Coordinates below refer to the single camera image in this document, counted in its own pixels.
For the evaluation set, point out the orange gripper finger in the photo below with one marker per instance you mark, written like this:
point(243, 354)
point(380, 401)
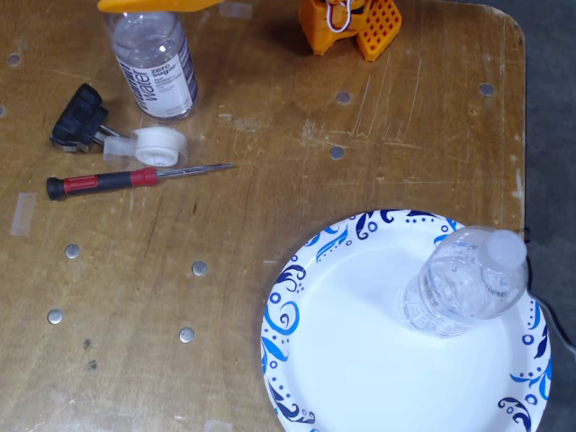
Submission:
point(153, 5)

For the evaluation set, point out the vitaminwater labelled clear bottle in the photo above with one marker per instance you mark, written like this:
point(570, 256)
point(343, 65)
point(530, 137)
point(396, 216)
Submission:
point(153, 67)

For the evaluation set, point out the small clear water bottle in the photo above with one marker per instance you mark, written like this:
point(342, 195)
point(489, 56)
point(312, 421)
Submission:
point(459, 288)

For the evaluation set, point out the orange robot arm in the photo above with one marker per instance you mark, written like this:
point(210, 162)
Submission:
point(328, 31)

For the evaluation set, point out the blue patterned paper plate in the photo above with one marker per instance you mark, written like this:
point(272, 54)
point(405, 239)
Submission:
point(351, 360)

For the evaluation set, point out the clear tape strip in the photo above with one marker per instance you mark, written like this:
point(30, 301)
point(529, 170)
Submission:
point(238, 10)
point(22, 213)
point(218, 426)

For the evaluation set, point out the black clamp clip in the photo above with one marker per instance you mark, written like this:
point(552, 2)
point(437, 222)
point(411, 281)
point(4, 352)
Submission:
point(74, 117)

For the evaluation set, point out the clear tape roll dispenser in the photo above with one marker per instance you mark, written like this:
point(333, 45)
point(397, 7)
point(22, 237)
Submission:
point(157, 148)

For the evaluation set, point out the round metal table rivet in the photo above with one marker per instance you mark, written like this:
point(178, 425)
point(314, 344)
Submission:
point(72, 251)
point(336, 153)
point(199, 268)
point(186, 335)
point(486, 89)
point(14, 58)
point(343, 97)
point(55, 316)

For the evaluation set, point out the red black screwdriver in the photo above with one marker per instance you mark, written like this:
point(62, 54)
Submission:
point(103, 182)

